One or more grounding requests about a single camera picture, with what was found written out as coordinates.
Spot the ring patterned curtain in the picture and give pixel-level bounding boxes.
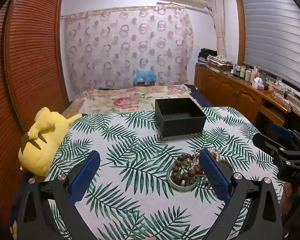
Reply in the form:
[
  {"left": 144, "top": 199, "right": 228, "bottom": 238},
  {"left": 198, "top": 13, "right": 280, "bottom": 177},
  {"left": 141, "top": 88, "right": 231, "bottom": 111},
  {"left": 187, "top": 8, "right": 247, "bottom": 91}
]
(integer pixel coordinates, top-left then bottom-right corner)
[{"left": 61, "top": 5, "right": 194, "bottom": 90}]

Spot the white lace curtain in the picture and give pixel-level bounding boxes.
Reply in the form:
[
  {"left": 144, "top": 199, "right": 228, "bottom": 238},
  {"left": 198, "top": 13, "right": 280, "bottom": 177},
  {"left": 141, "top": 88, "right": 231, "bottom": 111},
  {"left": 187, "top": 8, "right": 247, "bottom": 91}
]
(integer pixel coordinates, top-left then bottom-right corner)
[{"left": 209, "top": 0, "right": 227, "bottom": 57}]

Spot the brown wooden bead bracelet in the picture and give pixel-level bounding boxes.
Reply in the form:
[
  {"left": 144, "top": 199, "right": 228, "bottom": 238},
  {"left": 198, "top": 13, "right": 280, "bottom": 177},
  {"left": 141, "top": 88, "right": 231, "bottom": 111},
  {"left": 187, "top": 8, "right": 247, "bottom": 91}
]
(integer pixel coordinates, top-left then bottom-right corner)
[{"left": 171, "top": 154, "right": 204, "bottom": 188}]

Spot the brown cardboard box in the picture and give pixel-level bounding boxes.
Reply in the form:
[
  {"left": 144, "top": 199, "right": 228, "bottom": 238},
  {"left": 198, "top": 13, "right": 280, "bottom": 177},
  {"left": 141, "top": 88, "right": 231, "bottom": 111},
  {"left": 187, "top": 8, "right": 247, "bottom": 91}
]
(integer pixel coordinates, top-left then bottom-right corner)
[{"left": 134, "top": 80, "right": 155, "bottom": 87}]

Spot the wooden window frame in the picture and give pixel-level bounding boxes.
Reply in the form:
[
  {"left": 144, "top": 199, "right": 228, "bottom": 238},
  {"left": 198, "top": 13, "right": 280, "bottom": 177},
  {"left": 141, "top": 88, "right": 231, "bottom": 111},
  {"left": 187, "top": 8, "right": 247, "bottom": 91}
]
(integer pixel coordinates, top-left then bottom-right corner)
[{"left": 234, "top": 0, "right": 248, "bottom": 67}]

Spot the navy bed sheet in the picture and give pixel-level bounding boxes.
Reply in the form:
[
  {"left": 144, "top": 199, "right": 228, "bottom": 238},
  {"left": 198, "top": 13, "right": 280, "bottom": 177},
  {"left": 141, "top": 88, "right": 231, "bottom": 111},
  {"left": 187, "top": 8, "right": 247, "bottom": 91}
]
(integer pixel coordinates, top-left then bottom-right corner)
[{"left": 185, "top": 84, "right": 215, "bottom": 108}]

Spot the green leaf print cloth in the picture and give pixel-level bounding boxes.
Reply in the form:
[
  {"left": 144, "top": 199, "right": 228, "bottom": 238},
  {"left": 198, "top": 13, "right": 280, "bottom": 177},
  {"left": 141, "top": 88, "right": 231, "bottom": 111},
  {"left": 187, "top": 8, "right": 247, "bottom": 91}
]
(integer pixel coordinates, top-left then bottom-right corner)
[{"left": 44, "top": 106, "right": 285, "bottom": 240}]

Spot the floral blanket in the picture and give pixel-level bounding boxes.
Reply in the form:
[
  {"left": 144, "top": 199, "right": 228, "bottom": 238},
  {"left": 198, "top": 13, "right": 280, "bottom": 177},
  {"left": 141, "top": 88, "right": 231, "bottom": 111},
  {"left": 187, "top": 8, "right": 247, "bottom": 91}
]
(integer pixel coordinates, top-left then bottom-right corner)
[{"left": 62, "top": 84, "right": 198, "bottom": 117}]

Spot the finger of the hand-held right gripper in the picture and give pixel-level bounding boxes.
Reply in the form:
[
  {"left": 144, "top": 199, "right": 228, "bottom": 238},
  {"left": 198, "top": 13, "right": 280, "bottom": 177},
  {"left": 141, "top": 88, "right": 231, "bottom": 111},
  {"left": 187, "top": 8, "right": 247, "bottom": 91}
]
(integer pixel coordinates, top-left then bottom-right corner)
[
  {"left": 253, "top": 133, "right": 300, "bottom": 157},
  {"left": 270, "top": 122, "right": 295, "bottom": 142}
]

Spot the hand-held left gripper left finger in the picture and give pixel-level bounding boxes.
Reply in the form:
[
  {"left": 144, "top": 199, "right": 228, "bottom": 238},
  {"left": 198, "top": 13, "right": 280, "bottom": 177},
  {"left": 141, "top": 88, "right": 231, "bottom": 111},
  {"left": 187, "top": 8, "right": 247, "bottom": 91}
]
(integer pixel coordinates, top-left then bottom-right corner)
[{"left": 16, "top": 150, "right": 101, "bottom": 240}]

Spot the black square box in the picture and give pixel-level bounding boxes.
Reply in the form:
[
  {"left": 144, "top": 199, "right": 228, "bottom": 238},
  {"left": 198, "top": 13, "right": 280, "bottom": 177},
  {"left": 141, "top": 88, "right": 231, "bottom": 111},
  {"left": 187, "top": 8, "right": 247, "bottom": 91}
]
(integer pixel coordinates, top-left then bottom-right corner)
[{"left": 154, "top": 97, "right": 207, "bottom": 138}]

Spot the white power strip with cables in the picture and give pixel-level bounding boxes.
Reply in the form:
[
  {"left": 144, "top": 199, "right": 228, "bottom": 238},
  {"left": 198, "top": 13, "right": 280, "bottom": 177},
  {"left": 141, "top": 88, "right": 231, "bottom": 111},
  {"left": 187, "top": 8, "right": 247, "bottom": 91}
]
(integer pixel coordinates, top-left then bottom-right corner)
[{"left": 265, "top": 80, "right": 300, "bottom": 104}]

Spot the wooden sideboard cabinet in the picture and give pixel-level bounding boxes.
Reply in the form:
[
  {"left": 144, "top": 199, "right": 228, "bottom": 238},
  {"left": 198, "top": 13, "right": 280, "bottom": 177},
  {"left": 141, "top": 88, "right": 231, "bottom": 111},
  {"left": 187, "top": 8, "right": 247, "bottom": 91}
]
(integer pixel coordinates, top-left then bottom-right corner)
[{"left": 194, "top": 64, "right": 293, "bottom": 128}]

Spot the stack of dark clothes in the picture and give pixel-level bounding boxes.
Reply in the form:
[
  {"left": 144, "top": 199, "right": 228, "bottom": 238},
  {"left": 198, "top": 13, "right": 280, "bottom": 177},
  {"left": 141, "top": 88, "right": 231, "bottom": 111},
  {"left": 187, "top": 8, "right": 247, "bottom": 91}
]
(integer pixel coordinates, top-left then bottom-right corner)
[{"left": 197, "top": 48, "right": 218, "bottom": 67}]

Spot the silver chain bracelet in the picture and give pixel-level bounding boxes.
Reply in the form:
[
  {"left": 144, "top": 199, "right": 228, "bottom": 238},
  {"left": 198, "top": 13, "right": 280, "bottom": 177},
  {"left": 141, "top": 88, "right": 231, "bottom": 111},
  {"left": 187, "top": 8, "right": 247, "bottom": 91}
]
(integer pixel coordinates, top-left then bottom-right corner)
[{"left": 189, "top": 155, "right": 200, "bottom": 172}]

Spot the stack of patterned folded cloths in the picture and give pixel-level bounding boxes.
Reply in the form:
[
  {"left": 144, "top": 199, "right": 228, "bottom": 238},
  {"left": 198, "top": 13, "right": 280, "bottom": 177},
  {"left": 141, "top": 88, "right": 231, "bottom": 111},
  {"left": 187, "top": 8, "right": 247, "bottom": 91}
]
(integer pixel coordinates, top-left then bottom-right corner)
[{"left": 206, "top": 54, "right": 234, "bottom": 73}]

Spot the grey window blind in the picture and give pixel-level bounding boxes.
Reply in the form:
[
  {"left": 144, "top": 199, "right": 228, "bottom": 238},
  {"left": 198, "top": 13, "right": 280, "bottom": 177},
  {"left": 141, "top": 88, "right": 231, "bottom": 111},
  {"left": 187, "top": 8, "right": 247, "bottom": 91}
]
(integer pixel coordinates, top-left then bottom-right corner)
[{"left": 240, "top": 0, "right": 300, "bottom": 80}]

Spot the green jade bangle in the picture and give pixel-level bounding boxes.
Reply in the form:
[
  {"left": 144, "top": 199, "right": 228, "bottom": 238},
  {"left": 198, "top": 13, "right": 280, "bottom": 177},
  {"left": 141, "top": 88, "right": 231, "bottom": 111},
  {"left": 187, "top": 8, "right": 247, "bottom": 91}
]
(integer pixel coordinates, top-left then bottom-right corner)
[{"left": 166, "top": 165, "right": 200, "bottom": 193}]

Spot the white pearl necklace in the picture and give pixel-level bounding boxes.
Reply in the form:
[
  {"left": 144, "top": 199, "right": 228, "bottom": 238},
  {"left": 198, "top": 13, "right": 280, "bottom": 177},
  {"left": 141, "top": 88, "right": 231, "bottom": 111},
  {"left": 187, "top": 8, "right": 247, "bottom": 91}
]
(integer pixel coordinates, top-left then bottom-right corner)
[{"left": 194, "top": 147, "right": 222, "bottom": 162}]

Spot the blue plush toy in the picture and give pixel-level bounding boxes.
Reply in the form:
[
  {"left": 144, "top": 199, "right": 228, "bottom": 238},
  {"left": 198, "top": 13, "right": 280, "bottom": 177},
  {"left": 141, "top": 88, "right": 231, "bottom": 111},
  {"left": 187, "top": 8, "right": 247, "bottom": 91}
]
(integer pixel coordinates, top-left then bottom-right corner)
[{"left": 134, "top": 67, "right": 157, "bottom": 84}]

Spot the group of cosmetic bottles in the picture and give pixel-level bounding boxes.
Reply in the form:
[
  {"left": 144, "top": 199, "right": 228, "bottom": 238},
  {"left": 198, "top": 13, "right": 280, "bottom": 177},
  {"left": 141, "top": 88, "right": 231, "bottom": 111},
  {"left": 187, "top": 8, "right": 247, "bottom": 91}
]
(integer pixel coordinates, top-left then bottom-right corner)
[{"left": 231, "top": 64, "right": 262, "bottom": 83}]

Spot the brown louvered wardrobe door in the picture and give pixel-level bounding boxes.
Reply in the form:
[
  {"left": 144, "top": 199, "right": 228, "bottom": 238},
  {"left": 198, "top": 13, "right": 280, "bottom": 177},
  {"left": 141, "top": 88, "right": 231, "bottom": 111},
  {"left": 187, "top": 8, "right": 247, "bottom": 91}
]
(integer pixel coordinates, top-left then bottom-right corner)
[{"left": 0, "top": 0, "right": 70, "bottom": 230}]

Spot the pink tissue box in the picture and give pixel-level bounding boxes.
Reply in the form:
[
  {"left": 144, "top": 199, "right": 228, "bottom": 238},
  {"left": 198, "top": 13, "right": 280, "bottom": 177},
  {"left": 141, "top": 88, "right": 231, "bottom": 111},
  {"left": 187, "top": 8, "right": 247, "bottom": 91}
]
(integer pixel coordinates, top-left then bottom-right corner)
[{"left": 251, "top": 77, "right": 265, "bottom": 90}]

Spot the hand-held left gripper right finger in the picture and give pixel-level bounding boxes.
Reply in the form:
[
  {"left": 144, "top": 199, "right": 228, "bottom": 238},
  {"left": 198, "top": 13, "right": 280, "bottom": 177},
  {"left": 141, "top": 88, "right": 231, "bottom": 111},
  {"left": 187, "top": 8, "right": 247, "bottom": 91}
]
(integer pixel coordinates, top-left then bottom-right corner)
[{"left": 199, "top": 149, "right": 284, "bottom": 240}]

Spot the person's right hand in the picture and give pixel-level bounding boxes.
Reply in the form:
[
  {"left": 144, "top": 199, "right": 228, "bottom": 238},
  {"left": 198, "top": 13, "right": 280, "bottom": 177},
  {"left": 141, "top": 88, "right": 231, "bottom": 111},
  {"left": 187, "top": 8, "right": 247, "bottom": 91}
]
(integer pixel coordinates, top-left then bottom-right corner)
[{"left": 280, "top": 182, "right": 300, "bottom": 230}]

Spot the yellow plush toy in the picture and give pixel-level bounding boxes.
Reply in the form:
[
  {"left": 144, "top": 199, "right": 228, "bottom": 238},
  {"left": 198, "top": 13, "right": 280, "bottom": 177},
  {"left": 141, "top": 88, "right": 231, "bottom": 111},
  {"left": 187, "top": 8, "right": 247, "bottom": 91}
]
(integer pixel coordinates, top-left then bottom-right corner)
[{"left": 18, "top": 107, "right": 83, "bottom": 177}]

